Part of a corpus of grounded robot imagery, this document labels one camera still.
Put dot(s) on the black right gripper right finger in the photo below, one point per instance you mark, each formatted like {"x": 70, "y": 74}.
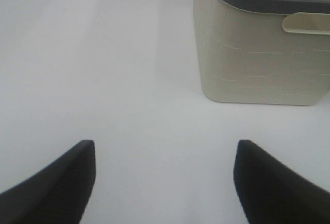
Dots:
{"x": 270, "y": 192}

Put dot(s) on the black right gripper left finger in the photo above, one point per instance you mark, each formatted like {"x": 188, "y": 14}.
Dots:
{"x": 59, "y": 193}

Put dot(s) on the beige basket with grey rim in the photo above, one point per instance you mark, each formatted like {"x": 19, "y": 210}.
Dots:
{"x": 263, "y": 51}

